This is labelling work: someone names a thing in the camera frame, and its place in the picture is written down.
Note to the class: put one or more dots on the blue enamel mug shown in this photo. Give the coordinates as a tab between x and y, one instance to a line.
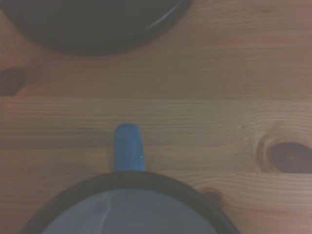
129	148

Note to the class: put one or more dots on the dark round bowl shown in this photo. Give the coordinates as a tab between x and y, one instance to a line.
92	24

